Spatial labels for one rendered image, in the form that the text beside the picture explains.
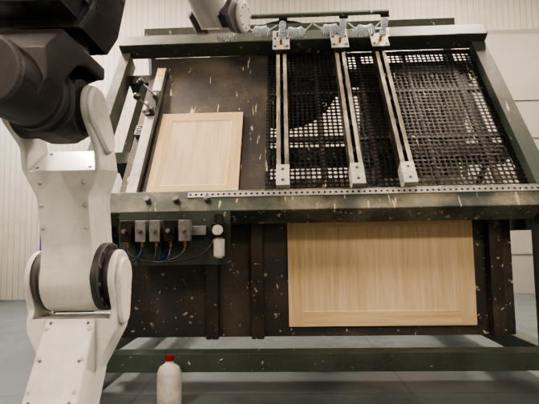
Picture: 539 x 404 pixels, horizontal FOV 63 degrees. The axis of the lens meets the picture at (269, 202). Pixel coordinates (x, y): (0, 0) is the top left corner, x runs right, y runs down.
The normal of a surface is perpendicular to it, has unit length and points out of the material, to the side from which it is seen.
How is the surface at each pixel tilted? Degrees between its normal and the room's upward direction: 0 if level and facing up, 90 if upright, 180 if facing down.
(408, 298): 90
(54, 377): 60
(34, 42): 45
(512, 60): 90
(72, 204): 100
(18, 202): 90
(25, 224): 90
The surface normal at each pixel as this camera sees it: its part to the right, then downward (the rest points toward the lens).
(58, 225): -0.03, 0.09
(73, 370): -0.04, -0.57
